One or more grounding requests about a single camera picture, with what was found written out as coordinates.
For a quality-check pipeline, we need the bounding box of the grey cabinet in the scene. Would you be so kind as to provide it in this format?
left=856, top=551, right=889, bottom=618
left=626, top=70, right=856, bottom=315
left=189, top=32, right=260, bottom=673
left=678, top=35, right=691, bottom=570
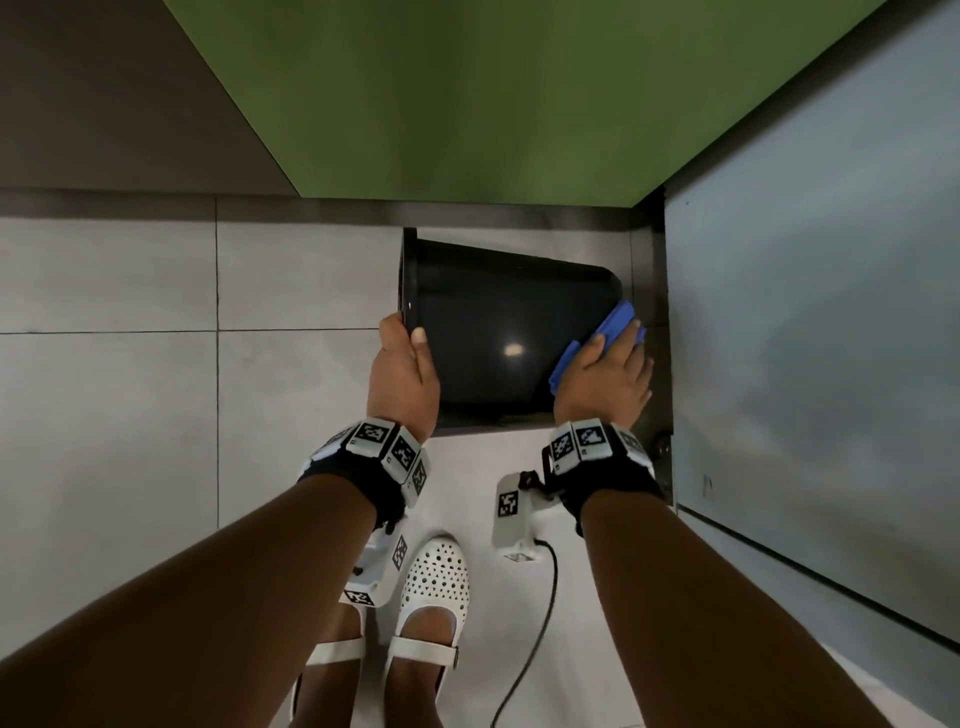
left=663, top=0, right=960, bottom=706

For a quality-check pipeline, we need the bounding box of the person's left hand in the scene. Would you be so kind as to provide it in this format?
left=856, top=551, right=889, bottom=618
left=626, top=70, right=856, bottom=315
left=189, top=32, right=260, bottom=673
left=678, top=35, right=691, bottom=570
left=367, top=312, right=442, bottom=444

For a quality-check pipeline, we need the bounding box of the person's right forearm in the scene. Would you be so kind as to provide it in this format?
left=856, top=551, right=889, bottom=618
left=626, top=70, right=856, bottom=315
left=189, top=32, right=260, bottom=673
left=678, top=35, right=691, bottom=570
left=581, top=488, right=894, bottom=728

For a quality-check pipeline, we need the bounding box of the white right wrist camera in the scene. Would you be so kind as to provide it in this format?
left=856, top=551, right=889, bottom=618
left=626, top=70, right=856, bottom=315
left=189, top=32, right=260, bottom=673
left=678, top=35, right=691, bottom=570
left=492, top=470, right=553, bottom=564

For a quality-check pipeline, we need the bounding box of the black wristband with markers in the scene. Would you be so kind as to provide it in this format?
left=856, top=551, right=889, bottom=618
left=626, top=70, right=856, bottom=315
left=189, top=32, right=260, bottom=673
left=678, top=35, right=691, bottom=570
left=541, top=418, right=665, bottom=538
left=298, top=417, right=430, bottom=530

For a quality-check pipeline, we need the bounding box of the person's left forearm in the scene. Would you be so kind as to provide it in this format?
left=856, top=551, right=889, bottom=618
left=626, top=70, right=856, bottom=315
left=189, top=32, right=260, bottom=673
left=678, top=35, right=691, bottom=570
left=0, top=473, right=376, bottom=728

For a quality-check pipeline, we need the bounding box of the black plastic waste bin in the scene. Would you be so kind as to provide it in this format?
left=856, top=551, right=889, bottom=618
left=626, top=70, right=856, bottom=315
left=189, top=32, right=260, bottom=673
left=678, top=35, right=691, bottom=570
left=399, top=227, right=625, bottom=430

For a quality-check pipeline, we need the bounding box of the blue cleaning cloth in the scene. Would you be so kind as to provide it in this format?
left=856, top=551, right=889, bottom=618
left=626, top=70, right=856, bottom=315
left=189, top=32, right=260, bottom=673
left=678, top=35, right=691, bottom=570
left=548, top=301, right=648, bottom=397

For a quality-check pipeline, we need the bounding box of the person's right hand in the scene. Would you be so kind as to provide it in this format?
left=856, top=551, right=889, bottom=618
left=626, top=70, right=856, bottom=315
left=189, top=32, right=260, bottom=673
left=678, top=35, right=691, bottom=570
left=553, top=318, right=654, bottom=433

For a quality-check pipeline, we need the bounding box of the white perforated shoe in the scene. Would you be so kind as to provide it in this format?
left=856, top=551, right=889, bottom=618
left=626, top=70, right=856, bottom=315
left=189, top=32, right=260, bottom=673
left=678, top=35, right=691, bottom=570
left=288, top=603, right=369, bottom=725
left=380, top=533, right=472, bottom=714

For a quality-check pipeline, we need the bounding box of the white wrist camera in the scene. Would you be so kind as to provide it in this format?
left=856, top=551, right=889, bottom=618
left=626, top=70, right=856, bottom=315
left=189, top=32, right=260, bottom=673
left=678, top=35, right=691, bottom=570
left=492, top=470, right=553, bottom=564
left=341, top=517, right=412, bottom=609

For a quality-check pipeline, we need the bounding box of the white perforated right shoe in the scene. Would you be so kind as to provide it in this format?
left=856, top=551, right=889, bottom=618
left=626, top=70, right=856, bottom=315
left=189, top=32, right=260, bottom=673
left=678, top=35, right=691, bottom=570
left=380, top=533, right=472, bottom=714

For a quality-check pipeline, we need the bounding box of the black cable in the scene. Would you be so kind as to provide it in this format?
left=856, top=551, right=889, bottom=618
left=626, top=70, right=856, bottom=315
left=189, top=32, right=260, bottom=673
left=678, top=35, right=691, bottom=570
left=491, top=538, right=560, bottom=728

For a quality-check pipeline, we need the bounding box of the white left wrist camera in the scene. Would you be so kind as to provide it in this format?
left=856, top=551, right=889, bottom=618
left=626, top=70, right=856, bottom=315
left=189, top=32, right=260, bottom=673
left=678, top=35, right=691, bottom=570
left=341, top=517, right=412, bottom=609

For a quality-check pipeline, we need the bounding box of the black right wristband with markers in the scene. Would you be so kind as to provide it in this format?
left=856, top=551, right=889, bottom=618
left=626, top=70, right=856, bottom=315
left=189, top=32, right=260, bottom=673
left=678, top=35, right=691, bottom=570
left=541, top=418, right=665, bottom=538

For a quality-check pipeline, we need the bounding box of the white perforated left shoe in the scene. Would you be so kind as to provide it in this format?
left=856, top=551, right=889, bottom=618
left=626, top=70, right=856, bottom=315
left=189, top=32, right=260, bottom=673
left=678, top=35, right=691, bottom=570
left=288, top=603, right=369, bottom=725

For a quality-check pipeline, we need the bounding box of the black left wristband with markers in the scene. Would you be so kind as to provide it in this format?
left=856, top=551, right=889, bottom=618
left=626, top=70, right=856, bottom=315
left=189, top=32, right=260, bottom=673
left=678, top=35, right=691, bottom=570
left=298, top=417, right=430, bottom=530

